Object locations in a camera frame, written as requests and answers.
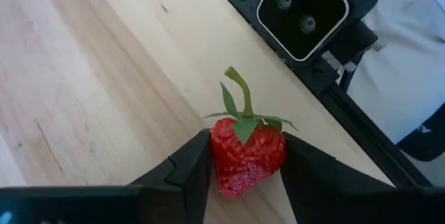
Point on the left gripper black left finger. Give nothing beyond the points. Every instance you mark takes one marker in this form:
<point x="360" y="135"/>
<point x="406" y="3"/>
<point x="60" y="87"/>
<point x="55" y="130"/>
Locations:
<point x="167" y="196"/>

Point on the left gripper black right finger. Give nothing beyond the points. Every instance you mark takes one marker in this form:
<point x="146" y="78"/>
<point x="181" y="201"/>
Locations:
<point x="330" y="196"/>

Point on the black table-level camera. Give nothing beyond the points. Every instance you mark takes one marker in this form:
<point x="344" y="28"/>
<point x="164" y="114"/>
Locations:
<point x="302" y="15"/>

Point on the red strawberry green leaves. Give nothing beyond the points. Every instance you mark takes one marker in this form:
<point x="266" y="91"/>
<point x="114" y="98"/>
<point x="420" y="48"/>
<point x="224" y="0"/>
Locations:
<point x="243" y="161"/>

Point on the black aluminium rig frame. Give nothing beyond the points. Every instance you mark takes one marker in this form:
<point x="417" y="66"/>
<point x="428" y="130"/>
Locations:
<point x="365" y="130"/>

